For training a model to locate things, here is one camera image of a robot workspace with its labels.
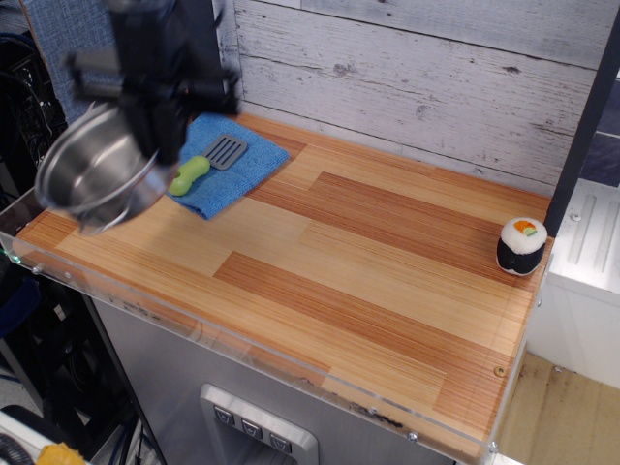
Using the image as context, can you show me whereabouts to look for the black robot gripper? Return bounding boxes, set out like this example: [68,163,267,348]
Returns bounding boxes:
[65,1,239,165]

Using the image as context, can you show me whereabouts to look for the stainless steel pot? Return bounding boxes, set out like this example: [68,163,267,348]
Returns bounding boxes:
[35,104,178,234]

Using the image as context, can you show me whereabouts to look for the plush sushi roll toy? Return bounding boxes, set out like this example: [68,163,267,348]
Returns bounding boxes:
[496,217,547,276]

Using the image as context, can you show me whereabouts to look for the blue microfiber cloth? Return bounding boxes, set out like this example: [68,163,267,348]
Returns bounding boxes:
[173,113,289,220]

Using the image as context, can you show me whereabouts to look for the clear acrylic table guard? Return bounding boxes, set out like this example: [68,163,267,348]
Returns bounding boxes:
[1,177,544,461]

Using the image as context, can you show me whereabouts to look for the grey button control panel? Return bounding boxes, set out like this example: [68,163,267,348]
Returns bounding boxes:
[200,384,320,464]

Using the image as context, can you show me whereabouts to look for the green handled grey spatula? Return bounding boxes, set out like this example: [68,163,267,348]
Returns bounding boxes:
[169,134,248,197]

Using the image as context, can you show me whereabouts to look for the dark grey left post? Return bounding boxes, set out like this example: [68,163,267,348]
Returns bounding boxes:
[207,1,226,74]

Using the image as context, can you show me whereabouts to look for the dark grey post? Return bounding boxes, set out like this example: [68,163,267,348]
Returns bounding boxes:
[546,0,620,239]
[207,1,226,74]

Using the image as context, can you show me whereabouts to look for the dark grey right post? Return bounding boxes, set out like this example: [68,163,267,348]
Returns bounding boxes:
[546,0,620,239]

